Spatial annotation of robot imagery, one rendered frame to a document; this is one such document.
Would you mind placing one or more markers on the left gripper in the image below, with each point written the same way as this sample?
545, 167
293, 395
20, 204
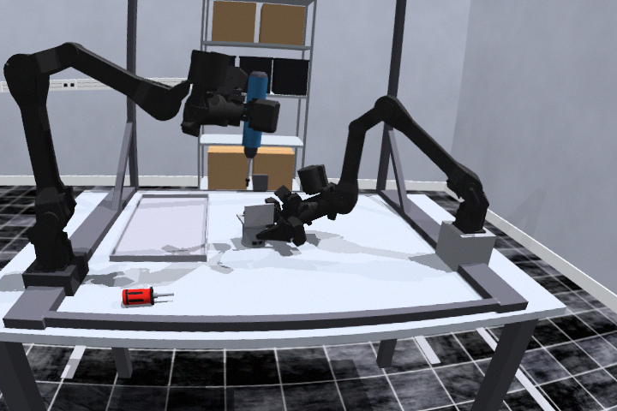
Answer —
287, 227

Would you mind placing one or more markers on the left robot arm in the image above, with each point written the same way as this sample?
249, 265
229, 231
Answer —
337, 198

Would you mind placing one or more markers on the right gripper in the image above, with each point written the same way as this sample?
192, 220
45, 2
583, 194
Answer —
263, 114

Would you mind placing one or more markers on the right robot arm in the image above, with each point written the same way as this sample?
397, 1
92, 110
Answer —
28, 81

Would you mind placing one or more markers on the red screwdriver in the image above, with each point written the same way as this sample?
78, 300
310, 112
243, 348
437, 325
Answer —
141, 296

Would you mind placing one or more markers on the grey l-shaped bracket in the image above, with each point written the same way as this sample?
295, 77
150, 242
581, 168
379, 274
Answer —
255, 215

